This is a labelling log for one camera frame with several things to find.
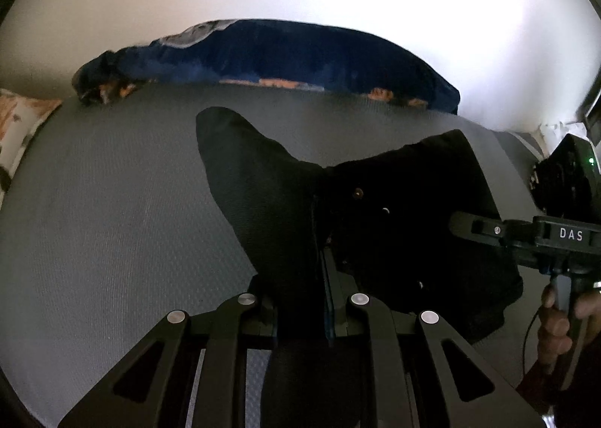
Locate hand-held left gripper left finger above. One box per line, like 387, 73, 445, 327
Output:
56, 275, 279, 428

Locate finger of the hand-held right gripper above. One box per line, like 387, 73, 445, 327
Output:
448, 211, 538, 254

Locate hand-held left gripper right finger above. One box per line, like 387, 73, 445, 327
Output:
320, 247, 541, 428

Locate black pants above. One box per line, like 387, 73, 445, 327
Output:
195, 106, 525, 428

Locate person's right hand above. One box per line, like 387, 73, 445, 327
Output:
535, 284, 601, 378

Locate grey textured mattress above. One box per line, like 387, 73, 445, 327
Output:
0, 80, 549, 428

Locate navy printed blanket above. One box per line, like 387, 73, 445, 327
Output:
71, 18, 461, 117

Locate orange printed pillow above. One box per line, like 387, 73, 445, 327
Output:
0, 88, 63, 196

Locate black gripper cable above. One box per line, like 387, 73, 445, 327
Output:
520, 305, 542, 384

